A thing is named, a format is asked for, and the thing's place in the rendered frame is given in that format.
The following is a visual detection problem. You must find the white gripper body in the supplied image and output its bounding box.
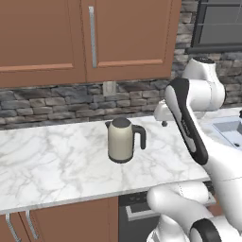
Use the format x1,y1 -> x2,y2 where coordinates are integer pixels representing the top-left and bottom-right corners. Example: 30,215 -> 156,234
153,99 -> 176,123

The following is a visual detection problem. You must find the cream electric kettle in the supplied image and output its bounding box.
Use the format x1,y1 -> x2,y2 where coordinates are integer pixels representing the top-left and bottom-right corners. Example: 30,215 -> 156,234
104,116 -> 147,164

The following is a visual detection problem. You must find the steel sink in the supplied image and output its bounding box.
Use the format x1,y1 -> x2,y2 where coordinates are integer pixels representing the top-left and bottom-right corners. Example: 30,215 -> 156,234
212,119 -> 242,149

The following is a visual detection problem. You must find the black dishwasher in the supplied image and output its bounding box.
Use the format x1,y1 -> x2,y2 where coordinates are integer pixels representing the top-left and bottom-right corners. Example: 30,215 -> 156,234
118,181 -> 219,242

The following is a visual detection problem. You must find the dark framed window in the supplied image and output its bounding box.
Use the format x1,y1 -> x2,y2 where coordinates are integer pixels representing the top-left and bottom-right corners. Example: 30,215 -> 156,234
185,0 -> 242,55

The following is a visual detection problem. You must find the brown base cupboard door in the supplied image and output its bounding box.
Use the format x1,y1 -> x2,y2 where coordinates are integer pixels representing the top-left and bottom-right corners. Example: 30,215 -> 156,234
0,213 -> 26,242
18,196 -> 120,242

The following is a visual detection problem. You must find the white wall socket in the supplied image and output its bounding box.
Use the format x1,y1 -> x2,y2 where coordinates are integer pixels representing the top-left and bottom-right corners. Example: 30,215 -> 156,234
102,80 -> 117,97

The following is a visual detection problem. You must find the brown wall cupboard door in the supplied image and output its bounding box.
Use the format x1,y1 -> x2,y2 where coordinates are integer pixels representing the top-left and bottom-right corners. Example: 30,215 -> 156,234
80,0 -> 182,84
0,0 -> 88,90

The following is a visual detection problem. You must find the silver dishwasher handle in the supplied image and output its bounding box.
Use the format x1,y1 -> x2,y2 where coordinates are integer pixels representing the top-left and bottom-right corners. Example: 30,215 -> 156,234
125,192 -> 217,222

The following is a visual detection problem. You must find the silver wall cupboard handle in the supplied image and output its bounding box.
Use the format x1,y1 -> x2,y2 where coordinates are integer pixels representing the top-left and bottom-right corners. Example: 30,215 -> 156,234
88,6 -> 98,69

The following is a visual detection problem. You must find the silver base cupboard handle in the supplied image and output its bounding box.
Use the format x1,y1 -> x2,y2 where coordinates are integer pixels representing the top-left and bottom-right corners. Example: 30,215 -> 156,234
4,213 -> 23,242
25,210 -> 41,241

